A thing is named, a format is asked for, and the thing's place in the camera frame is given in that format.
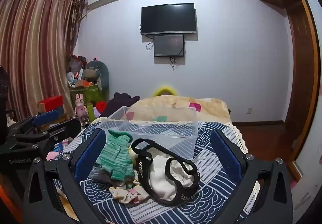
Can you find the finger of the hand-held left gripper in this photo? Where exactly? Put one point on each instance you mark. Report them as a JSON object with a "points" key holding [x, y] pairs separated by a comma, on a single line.
{"points": [[68, 128], [47, 116]]}

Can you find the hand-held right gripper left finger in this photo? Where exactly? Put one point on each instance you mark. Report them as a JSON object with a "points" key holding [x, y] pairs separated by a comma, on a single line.
{"points": [[88, 158]]}

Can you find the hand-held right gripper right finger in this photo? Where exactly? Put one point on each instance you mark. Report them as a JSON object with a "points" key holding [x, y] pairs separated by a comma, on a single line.
{"points": [[226, 153]]}

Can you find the clear plastic storage box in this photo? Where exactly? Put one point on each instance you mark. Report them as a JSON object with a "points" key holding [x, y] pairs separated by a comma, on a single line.
{"points": [[161, 135]]}

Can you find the dark grey box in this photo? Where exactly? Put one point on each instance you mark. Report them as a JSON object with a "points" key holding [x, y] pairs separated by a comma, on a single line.
{"points": [[59, 110]]}

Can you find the red box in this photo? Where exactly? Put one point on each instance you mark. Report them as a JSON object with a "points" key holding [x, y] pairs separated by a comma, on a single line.
{"points": [[50, 102]]}

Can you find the grey cloth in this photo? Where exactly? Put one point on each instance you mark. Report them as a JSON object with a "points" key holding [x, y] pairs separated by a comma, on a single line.
{"points": [[100, 175]]}

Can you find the pink rabbit toy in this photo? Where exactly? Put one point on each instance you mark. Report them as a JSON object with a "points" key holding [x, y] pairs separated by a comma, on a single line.
{"points": [[81, 109]]}

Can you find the blue white patterned bedspread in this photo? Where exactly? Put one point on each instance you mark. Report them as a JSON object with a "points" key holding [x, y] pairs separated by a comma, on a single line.
{"points": [[203, 162]]}

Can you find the green bottle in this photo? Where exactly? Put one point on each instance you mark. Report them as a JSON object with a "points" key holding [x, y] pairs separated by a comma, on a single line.
{"points": [[91, 112]]}

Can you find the green knitted gloves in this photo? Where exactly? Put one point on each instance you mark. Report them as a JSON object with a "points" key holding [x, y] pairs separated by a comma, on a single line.
{"points": [[118, 156]]}

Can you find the red cloth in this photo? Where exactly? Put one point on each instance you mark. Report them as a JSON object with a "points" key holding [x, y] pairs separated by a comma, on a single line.
{"points": [[102, 106]]}

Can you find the green box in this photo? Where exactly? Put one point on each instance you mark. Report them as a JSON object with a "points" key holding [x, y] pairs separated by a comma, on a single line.
{"points": [[93, 93]]}

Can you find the beige patterned blanket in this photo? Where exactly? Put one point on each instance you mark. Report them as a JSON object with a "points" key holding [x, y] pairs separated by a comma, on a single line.
{"points": [[211, 108]]}

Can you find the cream printed socks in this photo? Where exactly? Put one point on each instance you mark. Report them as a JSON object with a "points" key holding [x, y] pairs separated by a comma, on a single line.
{"points": [[125, 193]]}

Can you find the pile of toys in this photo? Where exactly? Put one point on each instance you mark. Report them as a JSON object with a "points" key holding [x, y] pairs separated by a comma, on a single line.
{"points": [[75, 70]]}

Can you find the dark purple cloth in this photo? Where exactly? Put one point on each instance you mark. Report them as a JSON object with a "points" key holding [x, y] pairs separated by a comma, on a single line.
{"points": [[120, 103]]}

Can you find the grey plush toy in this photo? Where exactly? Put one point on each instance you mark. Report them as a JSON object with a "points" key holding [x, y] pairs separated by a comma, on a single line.
{"points": [[104, 75]]}

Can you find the striped brown curtain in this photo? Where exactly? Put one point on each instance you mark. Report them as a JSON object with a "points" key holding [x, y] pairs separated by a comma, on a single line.
{"points": [[37, 50]]}

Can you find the cream cloth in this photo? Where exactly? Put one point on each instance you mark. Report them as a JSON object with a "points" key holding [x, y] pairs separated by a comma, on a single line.
{"points": [[161, 178]]}

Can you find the pink slipper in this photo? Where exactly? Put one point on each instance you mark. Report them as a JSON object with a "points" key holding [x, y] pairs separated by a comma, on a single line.
{"points": [[293, 184]]}

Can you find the yellow plush toy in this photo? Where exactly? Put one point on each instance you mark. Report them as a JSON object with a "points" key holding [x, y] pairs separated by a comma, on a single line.
{"points": [[161, 89]]}

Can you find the small black wall monitor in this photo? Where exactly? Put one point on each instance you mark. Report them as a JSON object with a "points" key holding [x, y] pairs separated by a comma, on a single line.
{"points": [[168, 45]]}

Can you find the black wall television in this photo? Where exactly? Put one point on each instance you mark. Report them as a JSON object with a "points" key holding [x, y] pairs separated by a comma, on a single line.
{"points": [[168, 18]]}

